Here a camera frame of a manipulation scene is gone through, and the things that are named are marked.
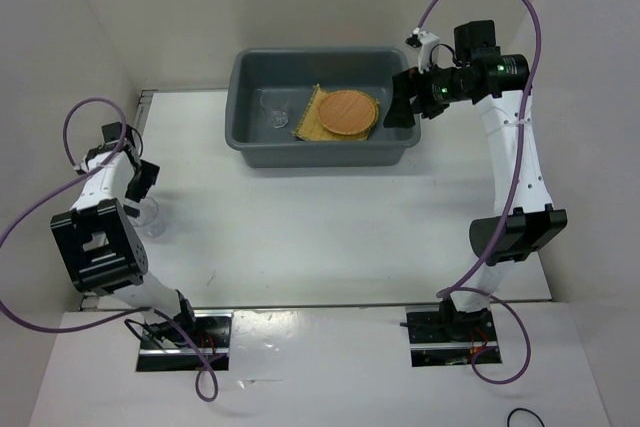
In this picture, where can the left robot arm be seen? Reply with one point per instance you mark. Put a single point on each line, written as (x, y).
(166, 225)

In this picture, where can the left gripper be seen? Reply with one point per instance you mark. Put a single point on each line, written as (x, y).
(148, 176)

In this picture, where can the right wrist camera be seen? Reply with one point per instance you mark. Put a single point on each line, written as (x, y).
(423, 42)

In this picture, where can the grey plastic bin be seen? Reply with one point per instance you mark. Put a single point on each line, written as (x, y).
(296, 71)

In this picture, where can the rectangular bamboo mat tray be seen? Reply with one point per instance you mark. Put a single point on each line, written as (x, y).
(309, 127)

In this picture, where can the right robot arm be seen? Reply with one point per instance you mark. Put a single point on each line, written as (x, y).
(524, 219)

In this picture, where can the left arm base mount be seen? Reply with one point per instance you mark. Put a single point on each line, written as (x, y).
(165, 350)

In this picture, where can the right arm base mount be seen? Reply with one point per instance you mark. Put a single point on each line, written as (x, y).
(441, 336)

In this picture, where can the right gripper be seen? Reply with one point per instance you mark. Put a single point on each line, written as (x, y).
(405, 84)

